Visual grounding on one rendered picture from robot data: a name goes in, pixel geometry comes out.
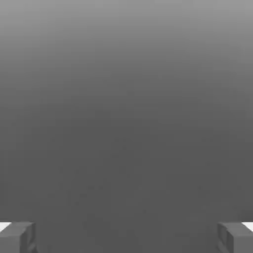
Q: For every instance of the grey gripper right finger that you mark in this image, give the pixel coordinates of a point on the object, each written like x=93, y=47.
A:
x=237, y=237

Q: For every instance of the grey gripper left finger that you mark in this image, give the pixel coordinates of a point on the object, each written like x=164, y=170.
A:
x=15, y=237

